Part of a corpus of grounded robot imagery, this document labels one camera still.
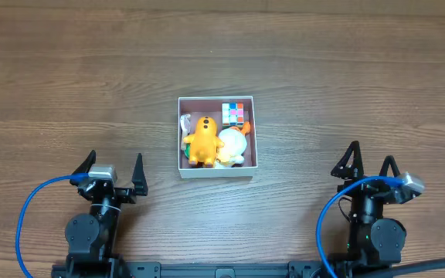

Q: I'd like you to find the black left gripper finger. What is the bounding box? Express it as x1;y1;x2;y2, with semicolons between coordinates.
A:
70;150;97;185
131;153;148;196

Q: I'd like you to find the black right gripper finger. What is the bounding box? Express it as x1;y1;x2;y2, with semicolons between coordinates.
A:
331;141;364;180
379;155;400;177

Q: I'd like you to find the white yellow plush chicken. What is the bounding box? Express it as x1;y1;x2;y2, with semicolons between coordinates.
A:
215;121;251;168

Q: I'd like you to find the colourful puzzle cube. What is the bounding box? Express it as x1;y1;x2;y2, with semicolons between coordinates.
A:
222;103;245;128

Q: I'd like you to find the green round cap toy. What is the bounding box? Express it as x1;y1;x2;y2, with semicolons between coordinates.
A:
184;144;190;159

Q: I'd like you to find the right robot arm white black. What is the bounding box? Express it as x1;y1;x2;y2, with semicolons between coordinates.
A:
328;141;414;277

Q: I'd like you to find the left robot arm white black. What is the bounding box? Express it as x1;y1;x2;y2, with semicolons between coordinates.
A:
51;151;148;278

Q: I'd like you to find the white box pink inside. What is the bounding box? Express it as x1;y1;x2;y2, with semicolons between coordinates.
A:
178;96;258;178

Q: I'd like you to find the black cable bottom right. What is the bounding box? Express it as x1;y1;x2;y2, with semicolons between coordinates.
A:
372;255;445;278

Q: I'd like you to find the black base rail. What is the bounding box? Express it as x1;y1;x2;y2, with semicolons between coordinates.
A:
50;260;392;278

